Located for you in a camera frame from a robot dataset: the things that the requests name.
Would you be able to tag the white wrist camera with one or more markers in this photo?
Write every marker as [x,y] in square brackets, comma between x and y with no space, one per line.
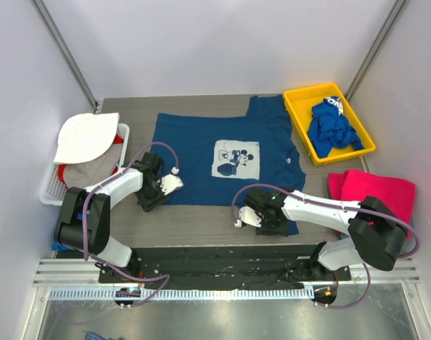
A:
[247,216]
[171,182]

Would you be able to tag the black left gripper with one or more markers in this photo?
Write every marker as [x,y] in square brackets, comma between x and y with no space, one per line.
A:
[149,200]

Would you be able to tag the white plastic laundry basket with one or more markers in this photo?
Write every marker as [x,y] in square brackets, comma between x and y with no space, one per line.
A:
[52,190]

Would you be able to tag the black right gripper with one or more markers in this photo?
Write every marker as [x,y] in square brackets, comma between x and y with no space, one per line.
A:
[274,229]

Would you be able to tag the royal blue t shirt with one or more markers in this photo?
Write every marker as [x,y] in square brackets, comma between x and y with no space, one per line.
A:
[329,128]

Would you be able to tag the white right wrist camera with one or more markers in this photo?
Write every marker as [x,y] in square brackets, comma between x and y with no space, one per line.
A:
[247,216]

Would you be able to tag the dark blue mickey t shirt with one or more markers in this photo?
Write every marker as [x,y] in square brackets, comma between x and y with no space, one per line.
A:
[218,156]

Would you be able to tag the pink folded t shirt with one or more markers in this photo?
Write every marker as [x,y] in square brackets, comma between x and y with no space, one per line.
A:
[396,193]

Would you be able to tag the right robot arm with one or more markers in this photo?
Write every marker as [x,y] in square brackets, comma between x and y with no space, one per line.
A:
[373,234]

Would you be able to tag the grey t shirt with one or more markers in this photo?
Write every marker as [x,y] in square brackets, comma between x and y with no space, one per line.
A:
[88,173]

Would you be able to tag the checkered cloth bottom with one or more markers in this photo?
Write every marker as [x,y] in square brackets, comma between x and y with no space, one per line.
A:
[91,335]

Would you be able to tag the slotted cable duct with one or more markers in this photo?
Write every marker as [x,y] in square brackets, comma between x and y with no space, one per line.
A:
[126,294]

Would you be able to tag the aluminium frame post left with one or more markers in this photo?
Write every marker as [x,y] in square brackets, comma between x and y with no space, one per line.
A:
[54,32]

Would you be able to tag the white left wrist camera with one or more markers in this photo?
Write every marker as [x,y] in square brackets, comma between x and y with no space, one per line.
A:
[171,182]

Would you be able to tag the blue folded t shirt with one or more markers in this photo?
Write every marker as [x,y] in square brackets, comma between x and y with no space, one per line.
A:
[58,247]

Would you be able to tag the white t shirt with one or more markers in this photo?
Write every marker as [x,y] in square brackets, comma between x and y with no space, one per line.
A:
[85,137]

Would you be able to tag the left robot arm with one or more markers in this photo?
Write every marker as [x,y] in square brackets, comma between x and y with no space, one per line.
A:
[85,213]

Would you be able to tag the red t shirt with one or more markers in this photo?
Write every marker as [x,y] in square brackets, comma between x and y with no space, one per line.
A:
[61,173]

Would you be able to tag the aluminium frame post right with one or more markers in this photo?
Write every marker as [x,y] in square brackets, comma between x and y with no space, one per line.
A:
[385,29]

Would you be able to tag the aluminium frame post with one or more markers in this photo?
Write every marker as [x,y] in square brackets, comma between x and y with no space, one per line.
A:
[385,29]
[54,32]

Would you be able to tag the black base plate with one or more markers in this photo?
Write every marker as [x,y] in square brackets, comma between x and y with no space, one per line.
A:
[307,269]

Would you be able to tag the yellow plastic tray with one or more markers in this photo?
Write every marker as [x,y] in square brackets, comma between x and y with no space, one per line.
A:
[299,103]

